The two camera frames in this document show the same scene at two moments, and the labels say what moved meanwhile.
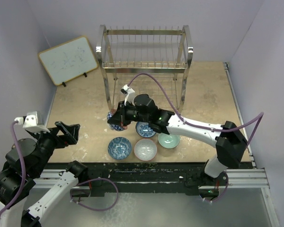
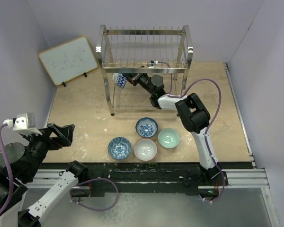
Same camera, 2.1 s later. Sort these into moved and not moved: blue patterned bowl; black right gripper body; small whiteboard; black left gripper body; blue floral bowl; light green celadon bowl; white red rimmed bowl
Moved: black right gripper body
Not moved: small whiteboard; blue floral bowl; light green celadon bowl; black left gripper body; blue patterned bowl; white red rimmed bowl
